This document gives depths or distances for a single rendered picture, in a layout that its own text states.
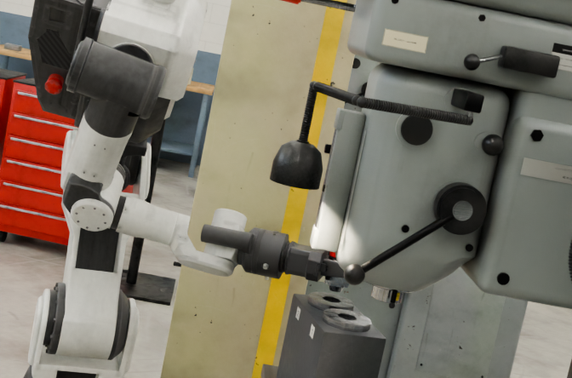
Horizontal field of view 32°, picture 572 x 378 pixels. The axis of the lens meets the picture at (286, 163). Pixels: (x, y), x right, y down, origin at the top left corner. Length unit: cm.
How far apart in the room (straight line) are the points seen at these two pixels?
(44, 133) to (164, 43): 437
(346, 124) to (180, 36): 45
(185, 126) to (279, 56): 738
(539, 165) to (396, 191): 20
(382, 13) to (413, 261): 35
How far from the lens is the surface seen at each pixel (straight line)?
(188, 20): 183
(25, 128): 614
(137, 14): 179
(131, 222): 188
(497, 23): 137
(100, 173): 179
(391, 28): 134
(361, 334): 179
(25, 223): 623
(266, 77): 317
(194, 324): 333
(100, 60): 166
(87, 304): 199
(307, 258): 185
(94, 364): 207
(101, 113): 170
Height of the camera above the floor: 166
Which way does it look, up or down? 8 degrees down
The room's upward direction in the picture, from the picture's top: 11 degrees clockwise
